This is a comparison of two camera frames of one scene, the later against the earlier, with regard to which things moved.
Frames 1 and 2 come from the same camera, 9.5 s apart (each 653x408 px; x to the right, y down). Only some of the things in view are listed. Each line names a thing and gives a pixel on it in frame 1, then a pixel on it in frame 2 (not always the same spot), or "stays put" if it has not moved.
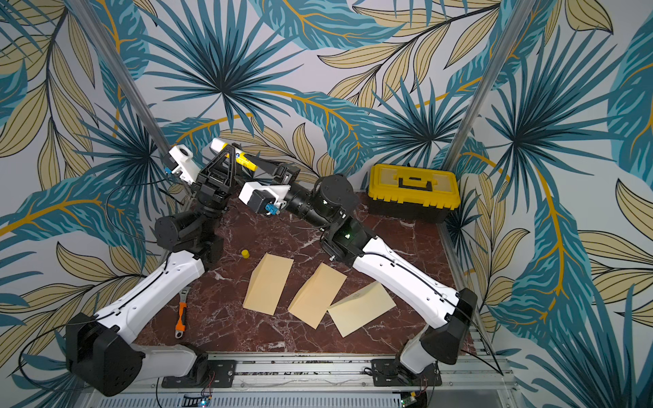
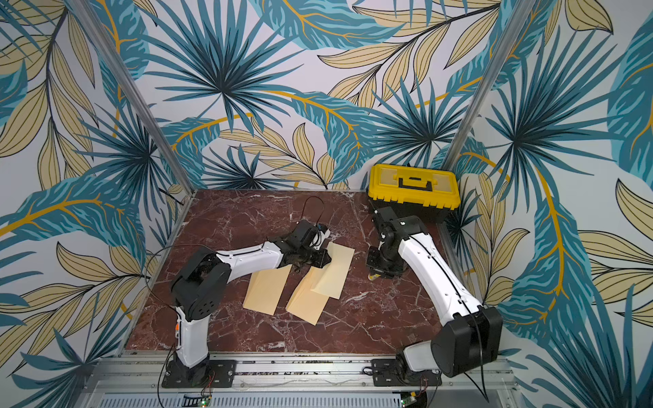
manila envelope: x=360 y=308 to x=328 y=280
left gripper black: x=212 y=184 to x=324 y=258
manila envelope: x=265 y=283 stays put
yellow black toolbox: x=413 y=193 stays put
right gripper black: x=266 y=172 to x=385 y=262
